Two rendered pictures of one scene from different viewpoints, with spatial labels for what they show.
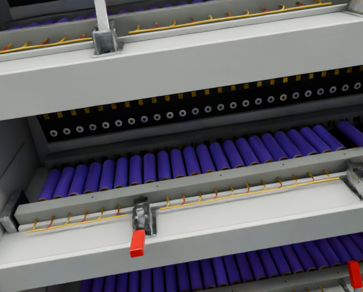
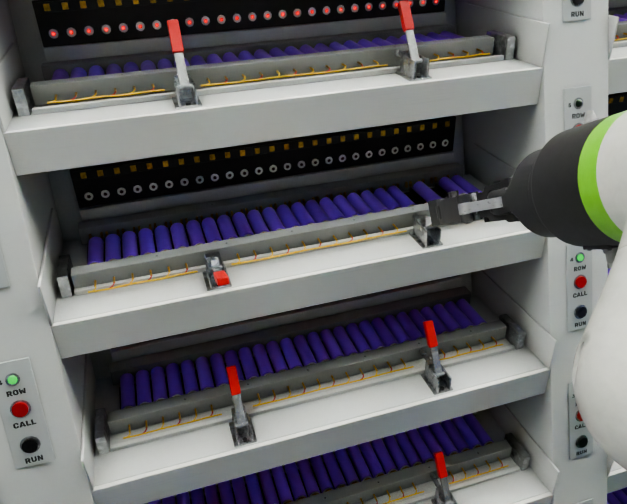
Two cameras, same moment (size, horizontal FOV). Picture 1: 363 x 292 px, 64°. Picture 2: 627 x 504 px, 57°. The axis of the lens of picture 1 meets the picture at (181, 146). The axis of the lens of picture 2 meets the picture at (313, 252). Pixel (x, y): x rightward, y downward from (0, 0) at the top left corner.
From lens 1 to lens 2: 36 cm
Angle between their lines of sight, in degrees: 12
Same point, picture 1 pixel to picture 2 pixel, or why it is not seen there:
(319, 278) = (400, 350)
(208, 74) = (280, 126)
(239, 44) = (307, 101)
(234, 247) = (308, 298)
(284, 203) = (355, 254)
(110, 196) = (176, 253)
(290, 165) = (360, 220)
